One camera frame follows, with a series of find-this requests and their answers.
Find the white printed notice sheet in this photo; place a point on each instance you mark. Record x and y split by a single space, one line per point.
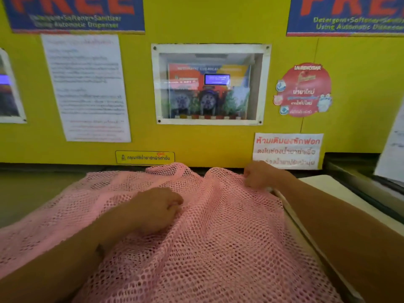
88 88

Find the white framed dispenser window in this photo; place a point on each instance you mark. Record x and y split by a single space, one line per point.
210 84

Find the white paper sheet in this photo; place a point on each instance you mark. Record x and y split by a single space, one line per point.
391 148

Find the blue banner with orange letters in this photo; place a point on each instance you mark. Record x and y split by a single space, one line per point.
75 12
347 15

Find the person's left hand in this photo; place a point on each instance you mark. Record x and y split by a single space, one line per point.
151 211

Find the round red sticker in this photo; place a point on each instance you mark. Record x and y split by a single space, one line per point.
303 89

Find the person's right forearm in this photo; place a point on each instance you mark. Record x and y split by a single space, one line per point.
344 236

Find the person's right hand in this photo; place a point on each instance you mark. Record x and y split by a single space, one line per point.
260 176

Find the white sign with red text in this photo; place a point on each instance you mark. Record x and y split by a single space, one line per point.
287 150

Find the person's right fingers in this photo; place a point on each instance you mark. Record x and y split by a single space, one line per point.
251 178

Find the small yellow warning label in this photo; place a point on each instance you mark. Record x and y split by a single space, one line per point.
145 157

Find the person's left fingers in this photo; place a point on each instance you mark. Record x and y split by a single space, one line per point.
173 206

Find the person's left forearm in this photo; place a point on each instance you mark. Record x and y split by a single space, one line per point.
53 258

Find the automatic chemical dispenser unit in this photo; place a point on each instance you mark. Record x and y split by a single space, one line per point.
208 91

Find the pink mesh laundry bag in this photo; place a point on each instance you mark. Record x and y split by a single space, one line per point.
214 242

